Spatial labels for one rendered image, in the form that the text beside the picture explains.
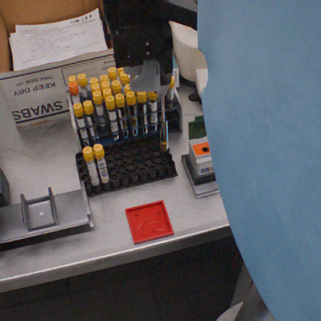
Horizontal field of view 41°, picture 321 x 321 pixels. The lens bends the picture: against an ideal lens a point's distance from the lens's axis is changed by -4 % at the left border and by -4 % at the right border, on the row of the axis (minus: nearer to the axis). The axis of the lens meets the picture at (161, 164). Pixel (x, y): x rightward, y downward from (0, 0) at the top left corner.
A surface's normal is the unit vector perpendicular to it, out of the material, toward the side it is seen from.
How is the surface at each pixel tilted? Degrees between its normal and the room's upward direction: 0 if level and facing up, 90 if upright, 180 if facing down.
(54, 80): 92
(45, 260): 0
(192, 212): 0
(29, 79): 96
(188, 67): 90
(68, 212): 0
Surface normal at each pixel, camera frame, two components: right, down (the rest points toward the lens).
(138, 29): -0.03, -0.62
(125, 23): 0.28, 0.75
